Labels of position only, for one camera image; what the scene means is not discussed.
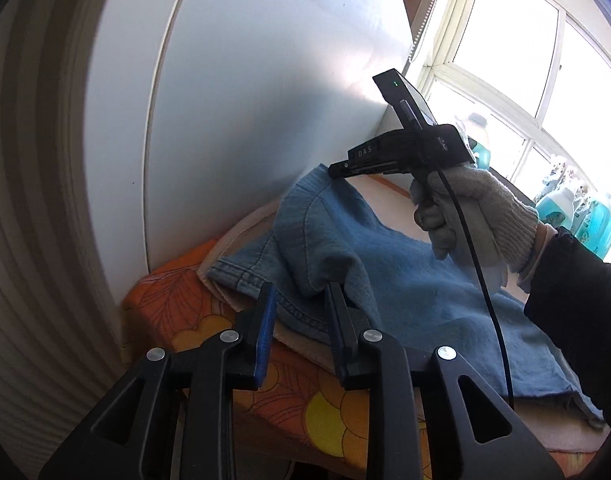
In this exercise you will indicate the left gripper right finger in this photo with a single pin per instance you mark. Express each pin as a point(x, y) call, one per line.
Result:
point(472, 432)

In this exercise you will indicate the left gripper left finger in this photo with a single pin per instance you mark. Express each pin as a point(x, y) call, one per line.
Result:
point(171, 415)

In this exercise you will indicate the blue denim pants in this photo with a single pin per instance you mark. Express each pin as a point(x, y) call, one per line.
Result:
point(324, 231)

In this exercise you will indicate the black sleeved right forearm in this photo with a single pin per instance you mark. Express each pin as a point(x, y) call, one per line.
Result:
point(569, 300)

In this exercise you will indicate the white gloved right hand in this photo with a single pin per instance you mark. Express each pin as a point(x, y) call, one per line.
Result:
point(473, 218)

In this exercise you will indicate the orange floral bed sheet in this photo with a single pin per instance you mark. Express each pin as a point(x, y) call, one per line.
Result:
point(300, 412)

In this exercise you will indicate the right blue detergent bottle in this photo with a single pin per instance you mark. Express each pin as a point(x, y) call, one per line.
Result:
point(556, 208)

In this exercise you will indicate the blue bottle on sill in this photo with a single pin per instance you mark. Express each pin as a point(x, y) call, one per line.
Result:
point(594, 230)

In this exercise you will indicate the white cabinet panel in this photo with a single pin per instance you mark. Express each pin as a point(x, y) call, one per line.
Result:
point(198, 111)

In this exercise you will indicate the white window frame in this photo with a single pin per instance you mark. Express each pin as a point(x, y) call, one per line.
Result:
point(528, 79)

